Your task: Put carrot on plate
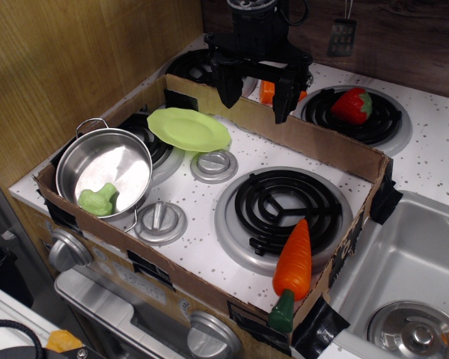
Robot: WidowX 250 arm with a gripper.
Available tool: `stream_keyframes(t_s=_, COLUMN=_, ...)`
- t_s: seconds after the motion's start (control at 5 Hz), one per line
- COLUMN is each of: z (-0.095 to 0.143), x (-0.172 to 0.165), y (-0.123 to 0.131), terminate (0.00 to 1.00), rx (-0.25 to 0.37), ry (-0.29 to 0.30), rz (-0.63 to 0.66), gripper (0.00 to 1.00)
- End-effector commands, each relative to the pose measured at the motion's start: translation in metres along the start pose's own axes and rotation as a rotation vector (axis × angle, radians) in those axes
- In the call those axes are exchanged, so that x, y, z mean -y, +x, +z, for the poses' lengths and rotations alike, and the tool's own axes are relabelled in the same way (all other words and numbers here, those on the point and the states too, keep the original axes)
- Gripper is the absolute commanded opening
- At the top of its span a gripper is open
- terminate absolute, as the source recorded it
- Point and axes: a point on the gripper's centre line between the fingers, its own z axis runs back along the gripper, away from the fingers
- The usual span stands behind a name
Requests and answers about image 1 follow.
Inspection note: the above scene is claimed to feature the orange toy carrot green stem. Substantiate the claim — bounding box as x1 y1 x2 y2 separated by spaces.
267 218 313 334

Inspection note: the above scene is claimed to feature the front left black coil burner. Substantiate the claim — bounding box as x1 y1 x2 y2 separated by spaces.
119 111 185 186

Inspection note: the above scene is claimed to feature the silver oven knob right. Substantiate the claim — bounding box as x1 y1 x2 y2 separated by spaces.
187 310 242 359

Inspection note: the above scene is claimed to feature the silver stove knob upper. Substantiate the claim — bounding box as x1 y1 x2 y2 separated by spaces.
190 150 238 184

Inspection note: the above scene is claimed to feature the grey toy sink basin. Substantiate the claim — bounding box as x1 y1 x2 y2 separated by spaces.
325 192 449 358

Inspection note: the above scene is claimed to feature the silver stove knob lower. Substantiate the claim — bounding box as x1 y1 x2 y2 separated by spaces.
134 201 188 246

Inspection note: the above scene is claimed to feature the silver oven knob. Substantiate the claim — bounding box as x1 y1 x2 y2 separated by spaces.
49 228 93 272
187 310 242 359

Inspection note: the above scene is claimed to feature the hanging metal spatula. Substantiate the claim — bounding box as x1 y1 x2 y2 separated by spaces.
327 0 358 58

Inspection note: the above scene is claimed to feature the light green plastic plate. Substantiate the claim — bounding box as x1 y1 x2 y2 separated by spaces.
147 108 231 153

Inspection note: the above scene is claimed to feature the silver metal pot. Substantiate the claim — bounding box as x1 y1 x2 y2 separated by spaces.
55 117 153 232

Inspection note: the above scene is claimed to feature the silver sink drain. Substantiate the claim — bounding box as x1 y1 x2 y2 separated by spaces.
366 301 449 358

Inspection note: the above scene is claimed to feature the orange toy carrot piece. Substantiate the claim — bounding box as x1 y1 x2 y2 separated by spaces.
258 79 308 105

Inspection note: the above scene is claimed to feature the front right black coil burner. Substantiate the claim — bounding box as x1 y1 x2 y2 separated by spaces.
214 167 353 277

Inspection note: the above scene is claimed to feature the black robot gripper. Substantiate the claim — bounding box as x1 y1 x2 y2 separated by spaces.
205 1 312 124

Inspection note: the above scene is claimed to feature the silver oven door handle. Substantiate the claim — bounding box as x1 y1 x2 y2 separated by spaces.
54 269 143 337

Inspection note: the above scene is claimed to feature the silver oven knob left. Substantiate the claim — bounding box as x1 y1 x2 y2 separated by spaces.
49 228 93 272

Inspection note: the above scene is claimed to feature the red toy strawberry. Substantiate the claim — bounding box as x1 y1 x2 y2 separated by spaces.
330 88 373 125

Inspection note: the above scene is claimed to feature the black cable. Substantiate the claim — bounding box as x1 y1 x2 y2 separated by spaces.
0 319 46 359

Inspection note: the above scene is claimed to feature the silver stove knob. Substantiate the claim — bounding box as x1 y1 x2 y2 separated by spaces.
134 201 188 246
190 150 238 184

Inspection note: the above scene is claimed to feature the black coil burner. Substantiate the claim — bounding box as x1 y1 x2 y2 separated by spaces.
214 167 353 277
164 48 259 98
293 85 412 156
119 111 185 186

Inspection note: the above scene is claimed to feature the light green toy broccoli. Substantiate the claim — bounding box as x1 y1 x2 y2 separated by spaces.
78 182 117 217

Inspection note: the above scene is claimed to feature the orange object bottom left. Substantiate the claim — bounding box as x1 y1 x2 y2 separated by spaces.
45 329 83 353

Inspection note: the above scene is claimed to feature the back left black coil burner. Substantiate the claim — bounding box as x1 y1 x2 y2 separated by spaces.
164 48 259 98

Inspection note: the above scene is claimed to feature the back right black coil burner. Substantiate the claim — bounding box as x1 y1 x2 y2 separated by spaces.
293 85 412 156

